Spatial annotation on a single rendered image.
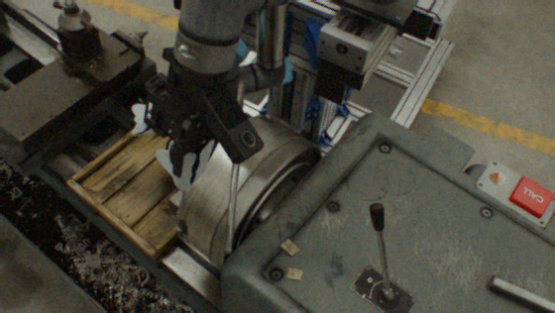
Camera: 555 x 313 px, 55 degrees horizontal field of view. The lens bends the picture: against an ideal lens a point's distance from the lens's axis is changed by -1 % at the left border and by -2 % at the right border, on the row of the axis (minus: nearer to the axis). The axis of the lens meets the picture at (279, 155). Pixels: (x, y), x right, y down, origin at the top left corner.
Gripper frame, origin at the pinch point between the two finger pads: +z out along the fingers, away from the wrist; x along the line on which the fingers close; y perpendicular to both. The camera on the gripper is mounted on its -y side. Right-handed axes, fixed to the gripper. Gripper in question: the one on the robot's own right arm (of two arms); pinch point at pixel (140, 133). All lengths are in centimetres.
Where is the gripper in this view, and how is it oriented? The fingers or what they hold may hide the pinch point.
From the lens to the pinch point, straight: 121.7
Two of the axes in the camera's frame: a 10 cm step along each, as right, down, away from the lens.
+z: -6.2, 6.1, -4.9
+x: 0.5, -5.9, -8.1
